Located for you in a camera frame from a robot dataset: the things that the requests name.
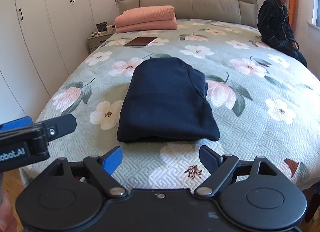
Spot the tablet with brown cover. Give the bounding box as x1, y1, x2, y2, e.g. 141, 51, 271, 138
124, 36, 157, 48

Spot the person's left hand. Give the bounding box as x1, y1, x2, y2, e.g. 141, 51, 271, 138
0, 191, 17, 232

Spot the folded pink blanket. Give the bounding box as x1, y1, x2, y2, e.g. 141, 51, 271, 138
114, 5, 177, 33

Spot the white wardrobe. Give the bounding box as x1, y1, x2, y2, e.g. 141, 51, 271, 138
1, 0, 95, 123

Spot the boy in dark pajamas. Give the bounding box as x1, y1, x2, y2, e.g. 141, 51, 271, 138
257, 0, 307, 66

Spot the beige bedside table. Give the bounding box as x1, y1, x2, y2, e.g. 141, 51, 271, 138
87, 31, 115, 53

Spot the navy blue hooded jacket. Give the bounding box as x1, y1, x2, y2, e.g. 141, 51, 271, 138
117, 57, 220, 143

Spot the small framed picture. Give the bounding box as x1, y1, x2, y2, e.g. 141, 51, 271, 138
96, 22, 107, 32

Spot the white cup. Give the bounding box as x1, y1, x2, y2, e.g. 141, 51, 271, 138
106, 25, 113, 34

